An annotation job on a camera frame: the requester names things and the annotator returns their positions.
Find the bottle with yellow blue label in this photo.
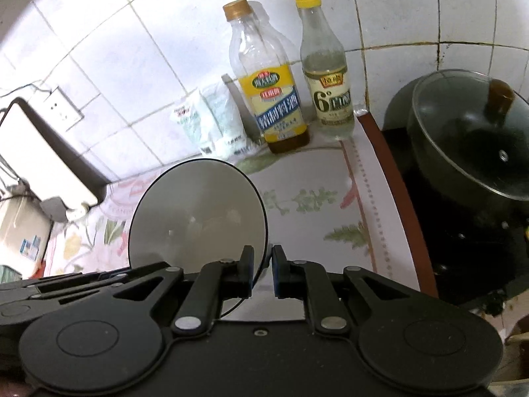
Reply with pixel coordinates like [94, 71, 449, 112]
[222, 0, 310, 154]

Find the white ribbed bowl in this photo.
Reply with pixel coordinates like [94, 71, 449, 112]
[128, 158, 268, 321]

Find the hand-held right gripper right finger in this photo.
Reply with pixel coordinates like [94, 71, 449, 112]
[270, 246, 415, 335]

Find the white cutting board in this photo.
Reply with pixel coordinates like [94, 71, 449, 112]
[0, 97, 100, 207]

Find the plastic packet with green print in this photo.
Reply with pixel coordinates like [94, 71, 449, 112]
[200, 80, 265, 158]

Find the white wall socket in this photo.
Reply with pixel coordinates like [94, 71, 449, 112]
[39, 86, 84, 131]

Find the knife with white handle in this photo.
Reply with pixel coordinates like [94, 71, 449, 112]
[41, 198, 92, 222]

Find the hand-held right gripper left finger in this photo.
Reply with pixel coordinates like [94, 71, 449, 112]
[112, 246, 254, 337]

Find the cardboard box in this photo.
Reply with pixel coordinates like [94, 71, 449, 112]
[502, 314, 529, 385]

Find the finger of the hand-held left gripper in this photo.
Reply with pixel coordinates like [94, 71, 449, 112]
[29, 265, 160, 304]

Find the cream electric cooker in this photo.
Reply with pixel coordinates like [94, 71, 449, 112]
[0, 196, 54, 265]

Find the plastic packet with red print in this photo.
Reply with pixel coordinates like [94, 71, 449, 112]
[171, 89, 220, 155]

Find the clear bottle with beige label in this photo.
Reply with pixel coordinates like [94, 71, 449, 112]
[293, 0, 356, 141]

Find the floral tablecloth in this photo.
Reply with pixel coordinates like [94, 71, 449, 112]
[39, 132, 422, 323]

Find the thin black cable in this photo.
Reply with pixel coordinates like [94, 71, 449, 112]
[0, 83, 52, 96]

